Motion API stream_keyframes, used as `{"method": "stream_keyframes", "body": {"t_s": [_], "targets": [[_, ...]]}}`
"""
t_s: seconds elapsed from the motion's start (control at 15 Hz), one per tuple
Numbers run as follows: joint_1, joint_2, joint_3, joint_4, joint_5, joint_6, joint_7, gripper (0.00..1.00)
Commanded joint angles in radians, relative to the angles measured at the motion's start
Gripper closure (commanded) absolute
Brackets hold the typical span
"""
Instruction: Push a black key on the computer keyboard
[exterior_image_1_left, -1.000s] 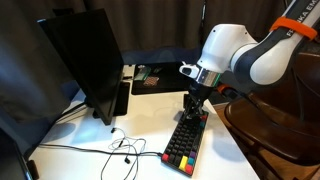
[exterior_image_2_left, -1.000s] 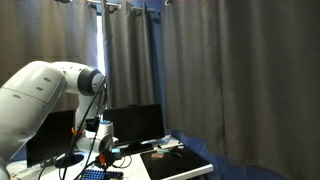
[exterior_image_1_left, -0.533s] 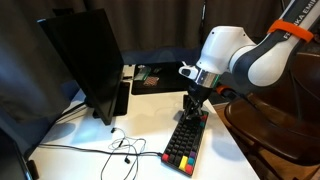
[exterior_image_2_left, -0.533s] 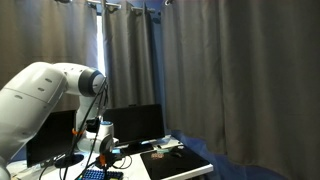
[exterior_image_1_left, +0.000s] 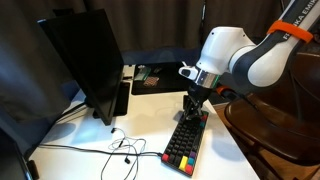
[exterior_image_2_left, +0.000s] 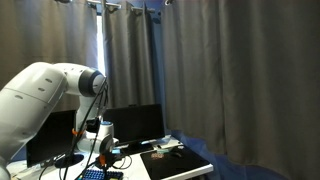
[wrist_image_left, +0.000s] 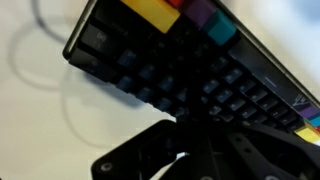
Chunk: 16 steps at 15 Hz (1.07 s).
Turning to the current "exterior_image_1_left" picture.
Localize black device edge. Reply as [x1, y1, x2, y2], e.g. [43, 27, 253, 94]
[0, 128, 40, 180]

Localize brown curtain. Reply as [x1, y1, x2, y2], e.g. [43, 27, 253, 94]
[83, 0, 288, 53]

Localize black keyboard cable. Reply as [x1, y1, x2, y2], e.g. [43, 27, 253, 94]
[38, 143, 163, 158]

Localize green and white packet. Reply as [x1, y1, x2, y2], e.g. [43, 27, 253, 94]
[133, 65, 152, 82]

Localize brown wooden chair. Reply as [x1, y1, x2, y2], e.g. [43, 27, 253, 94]
[223, 49, 320, 180]

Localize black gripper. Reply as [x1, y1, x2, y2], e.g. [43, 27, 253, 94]
[182, 82, 212, 121]

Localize grey curtain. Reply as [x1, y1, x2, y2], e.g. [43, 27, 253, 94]
[0, 0, 87, 125]

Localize orange strap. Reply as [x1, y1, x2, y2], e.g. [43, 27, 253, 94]
[266, 19, 315, 44]

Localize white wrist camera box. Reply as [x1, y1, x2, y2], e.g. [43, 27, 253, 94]
[178, 65, 201, 81]

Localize black monitor cables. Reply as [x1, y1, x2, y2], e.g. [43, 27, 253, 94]
[54, 102, 95, 125]

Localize black desk mat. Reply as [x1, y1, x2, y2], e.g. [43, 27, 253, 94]
[130, 61, 198, 96]

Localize black cable with orange connector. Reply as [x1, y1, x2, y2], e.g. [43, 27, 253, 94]
[215, 85, 259, 112]

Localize black computer monitor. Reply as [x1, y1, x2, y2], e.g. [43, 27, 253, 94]
[37, 8, 125, 127]

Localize black keyboard with coloured keys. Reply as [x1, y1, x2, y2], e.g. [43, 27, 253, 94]
[160, 109, 210, 178]

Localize red checkered small card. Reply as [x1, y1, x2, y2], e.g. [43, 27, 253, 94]
[143, 76, 160, 87]

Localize black wired earphones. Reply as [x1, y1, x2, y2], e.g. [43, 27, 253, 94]
[100, 127, 148, 180]

